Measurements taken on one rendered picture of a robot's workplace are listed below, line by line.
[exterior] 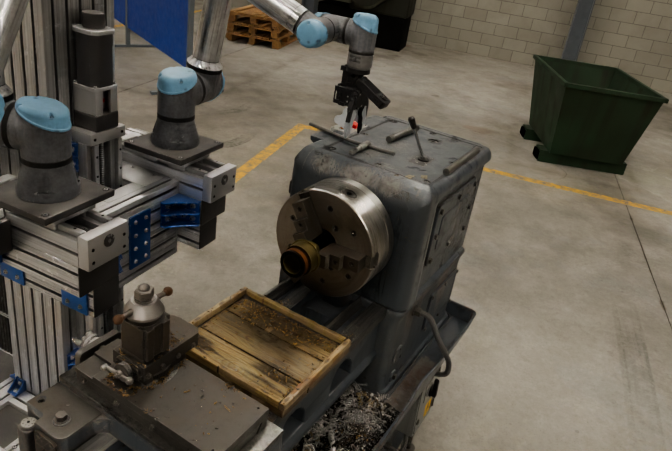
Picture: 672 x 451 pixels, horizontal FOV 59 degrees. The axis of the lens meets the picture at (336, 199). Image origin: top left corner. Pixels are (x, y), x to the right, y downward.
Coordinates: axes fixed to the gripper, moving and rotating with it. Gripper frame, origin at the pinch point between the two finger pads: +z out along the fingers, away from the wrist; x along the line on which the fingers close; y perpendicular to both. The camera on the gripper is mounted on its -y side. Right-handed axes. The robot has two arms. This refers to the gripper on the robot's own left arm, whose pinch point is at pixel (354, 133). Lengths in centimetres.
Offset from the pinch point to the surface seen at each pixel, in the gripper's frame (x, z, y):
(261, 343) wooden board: 55, 41, -12
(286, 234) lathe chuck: 31.8, 23.4, -0.2
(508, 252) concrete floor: -222, 129, -18
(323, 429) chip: 41, 73, -27
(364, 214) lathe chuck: 29.5, 9.5, -21.9
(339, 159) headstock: 12.4, 4.6, -2.9
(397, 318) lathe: 16, 45, -32
